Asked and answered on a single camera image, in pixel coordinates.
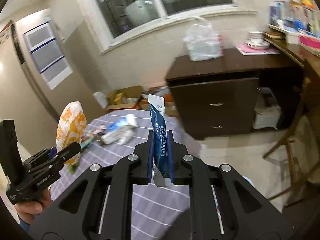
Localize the pink paper sheet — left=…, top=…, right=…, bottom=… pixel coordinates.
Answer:
left=235, top=44, right=280, bottom=56

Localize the wooden chair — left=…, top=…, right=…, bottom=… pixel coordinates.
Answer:
left=263, top=77, right=319, bottom=203

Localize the white box under desk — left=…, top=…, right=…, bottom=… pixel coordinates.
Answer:
left=253, top=87, right=282, bottom=129

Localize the window with white frame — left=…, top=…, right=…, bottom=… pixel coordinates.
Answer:
left=77, top=0, right=258, bottom=55

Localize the pink box on desk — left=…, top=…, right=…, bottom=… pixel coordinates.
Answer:
left=299, top=34, right=319, bottom=54

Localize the person's left hand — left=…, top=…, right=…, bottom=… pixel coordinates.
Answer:
left=14, top=189, right=53, bottom=224

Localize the white plastic bag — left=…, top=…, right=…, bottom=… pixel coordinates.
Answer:
left=183, top=16, right=223, bottom=62

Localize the blue white sachet wrapper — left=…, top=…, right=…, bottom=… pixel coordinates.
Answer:
left=149, top=102, right=173, bottom=187

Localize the orange cardboard box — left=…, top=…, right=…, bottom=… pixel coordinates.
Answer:
left=139, top=86, right=178, bottom=117

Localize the crumpled white blue wrapper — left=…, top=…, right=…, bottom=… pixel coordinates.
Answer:
left=101, top=114, right=137, bottom=145

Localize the dark brown drawer cabinet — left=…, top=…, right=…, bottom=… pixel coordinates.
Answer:
left=165, top=49, right=304, bottom=140

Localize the wooden desk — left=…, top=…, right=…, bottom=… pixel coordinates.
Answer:
left=264, top=37, right=320, bottom=140

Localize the wall poster with blue borders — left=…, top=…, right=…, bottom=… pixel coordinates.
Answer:
left=23, top=22, right=73, bottom=90

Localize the row of books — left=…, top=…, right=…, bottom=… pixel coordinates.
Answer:
left=269, top=1, right=319, bottom=37

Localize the orange white snack bag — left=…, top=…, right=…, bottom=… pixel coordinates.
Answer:
left=56, top=101, right=87, bottom=152

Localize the purple checked tablecloth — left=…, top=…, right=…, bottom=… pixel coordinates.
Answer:
left=50, top=109, right=191, bottom=239

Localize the cardboard box with items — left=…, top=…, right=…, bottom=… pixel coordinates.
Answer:
left=105, top=86, right=143, bottom=113

